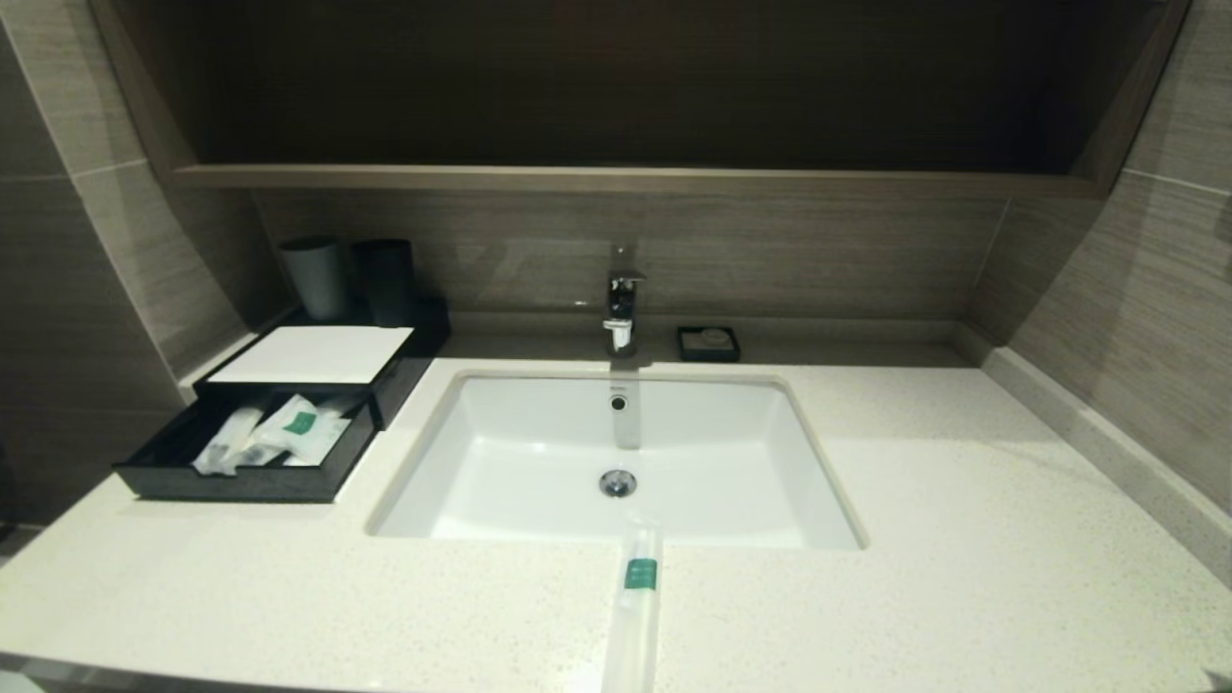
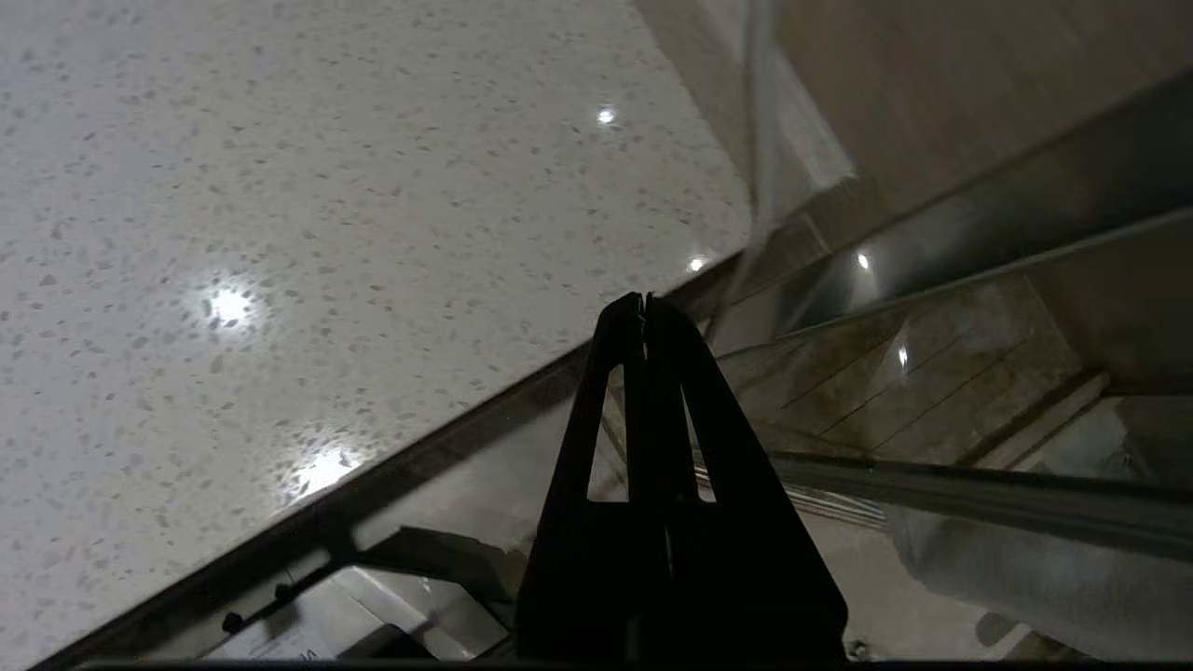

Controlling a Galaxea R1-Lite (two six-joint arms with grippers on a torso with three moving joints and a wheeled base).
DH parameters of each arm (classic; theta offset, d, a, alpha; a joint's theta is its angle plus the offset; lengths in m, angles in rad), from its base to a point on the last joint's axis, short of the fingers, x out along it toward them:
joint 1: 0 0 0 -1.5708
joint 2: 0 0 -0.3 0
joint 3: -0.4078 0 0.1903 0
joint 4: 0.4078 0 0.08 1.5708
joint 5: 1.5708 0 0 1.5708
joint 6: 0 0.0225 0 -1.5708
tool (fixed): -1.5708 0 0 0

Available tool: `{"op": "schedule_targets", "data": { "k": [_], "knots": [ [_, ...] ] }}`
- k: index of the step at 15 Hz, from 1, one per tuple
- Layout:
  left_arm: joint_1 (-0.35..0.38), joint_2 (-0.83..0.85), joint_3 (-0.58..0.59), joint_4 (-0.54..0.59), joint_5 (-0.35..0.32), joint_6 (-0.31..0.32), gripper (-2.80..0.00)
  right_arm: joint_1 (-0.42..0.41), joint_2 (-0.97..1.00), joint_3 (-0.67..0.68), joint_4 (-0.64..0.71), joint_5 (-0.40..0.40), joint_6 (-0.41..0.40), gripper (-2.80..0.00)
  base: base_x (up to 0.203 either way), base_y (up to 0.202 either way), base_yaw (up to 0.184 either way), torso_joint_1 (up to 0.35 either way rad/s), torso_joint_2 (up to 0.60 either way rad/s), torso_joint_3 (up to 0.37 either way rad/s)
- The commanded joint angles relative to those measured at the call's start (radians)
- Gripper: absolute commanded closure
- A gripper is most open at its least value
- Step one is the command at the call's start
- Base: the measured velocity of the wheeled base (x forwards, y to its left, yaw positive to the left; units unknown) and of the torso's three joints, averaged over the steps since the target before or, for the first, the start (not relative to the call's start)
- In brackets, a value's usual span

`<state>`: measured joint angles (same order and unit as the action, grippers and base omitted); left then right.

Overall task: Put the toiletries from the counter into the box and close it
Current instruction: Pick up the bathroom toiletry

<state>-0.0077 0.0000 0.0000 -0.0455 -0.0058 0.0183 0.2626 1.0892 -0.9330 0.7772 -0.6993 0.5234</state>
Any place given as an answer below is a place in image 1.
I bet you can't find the dark tumbler cup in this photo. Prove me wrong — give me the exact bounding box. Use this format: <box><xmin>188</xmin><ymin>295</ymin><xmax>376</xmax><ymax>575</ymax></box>
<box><xmin>353</xmin><ymin>238</ymin><xmax>419</xmax><ymax>328</ymax></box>

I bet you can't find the long green label packet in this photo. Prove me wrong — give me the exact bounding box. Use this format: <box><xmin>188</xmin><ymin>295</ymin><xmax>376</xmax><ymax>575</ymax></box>
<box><xmin>601</xmin><ymin>515</ymin><xmax>665</xmax><ymax>693</ymax></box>

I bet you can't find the long plain frosted packet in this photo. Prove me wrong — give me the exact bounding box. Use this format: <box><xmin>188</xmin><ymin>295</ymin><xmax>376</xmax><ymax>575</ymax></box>
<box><xmin>236</xmin><ymin>398</ymin><xmax>363</xmax><ymax>471</ymax></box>

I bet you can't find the long dental kit packet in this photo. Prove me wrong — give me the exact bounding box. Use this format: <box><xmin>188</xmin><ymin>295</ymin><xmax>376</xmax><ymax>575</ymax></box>
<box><xmin>192</xmin><ymin>404</ymin><xmax>267</xmax><ymax>476</ymax></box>

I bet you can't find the black glossy drawer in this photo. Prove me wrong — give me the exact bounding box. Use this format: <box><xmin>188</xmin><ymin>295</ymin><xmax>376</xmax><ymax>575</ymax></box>
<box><xmin>114</xmin><ymin>387</ymin><xmax>382</xmax><ymax>503</ymax></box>

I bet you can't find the black box white ribbed top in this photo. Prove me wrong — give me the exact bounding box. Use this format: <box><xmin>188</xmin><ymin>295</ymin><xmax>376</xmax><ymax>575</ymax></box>
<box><xmin>192</xmin><ymin>296</ymin><xmax>451</xmax><ymax>431</ymax></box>

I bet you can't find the chrome faucet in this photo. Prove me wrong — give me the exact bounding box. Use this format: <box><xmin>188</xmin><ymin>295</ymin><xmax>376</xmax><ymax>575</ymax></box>
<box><xmin>603</xmin><ymin>245</ymin><xmax>648</xmax><ymax>359</ymax></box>

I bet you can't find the black soap dish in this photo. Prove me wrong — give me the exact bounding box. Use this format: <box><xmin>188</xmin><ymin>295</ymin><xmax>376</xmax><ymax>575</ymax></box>
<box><xmin>677</xmin><ymin>326</ymin><xmax>741</xmax><ymax>364</ymax></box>

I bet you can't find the white sink basin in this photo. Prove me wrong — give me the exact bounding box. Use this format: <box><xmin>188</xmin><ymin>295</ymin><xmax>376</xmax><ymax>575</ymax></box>
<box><xmin>366</xmin><ymin>371</ymin><xmax>867</xmax><ymax>552</ymax></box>

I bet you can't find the small green label packet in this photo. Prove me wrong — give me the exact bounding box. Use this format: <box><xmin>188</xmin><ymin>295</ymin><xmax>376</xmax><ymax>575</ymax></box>
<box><xmin>287</xmin><ymin>428</ymin><xmax>353</xmax><ymax>469</ymax></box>

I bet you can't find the grey cup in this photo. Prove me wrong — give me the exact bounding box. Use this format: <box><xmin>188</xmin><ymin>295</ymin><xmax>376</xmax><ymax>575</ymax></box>
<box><xmin>279</xmin><ymin>236</ymin><xmax>354</xmax><ymax>321</ymax></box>

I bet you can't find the wooden wall shelf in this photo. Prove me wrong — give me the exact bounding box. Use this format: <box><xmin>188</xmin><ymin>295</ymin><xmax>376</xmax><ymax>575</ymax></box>
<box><xmin>91</xmin><ymin>0</ymin><xmax>1190</xmax><ymax>201</ymax></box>

